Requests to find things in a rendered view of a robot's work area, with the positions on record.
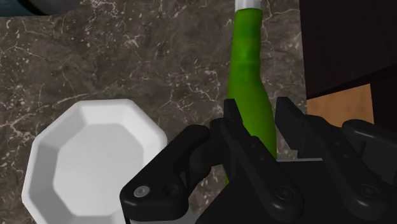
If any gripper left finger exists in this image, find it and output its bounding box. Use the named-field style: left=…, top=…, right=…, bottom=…
left=120, top=98, right=304, bottom=223

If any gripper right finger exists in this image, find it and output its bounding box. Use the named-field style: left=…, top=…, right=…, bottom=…
left=275, top=96, right=397, bottom=221

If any dark brown cabinet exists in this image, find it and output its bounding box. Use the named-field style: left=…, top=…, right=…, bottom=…
left=298, top=0, right=397, bottom=132

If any white octagonal bowl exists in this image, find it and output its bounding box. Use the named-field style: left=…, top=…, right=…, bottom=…
left=20, top=99, right=170, bottom=224

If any black round object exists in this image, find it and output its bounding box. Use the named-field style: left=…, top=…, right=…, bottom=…
left=15, top=0, right=82, bottom=17

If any green handled kitchen tool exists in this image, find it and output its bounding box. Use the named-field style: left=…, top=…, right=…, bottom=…
left=225, top=0, right=278, bottom=185

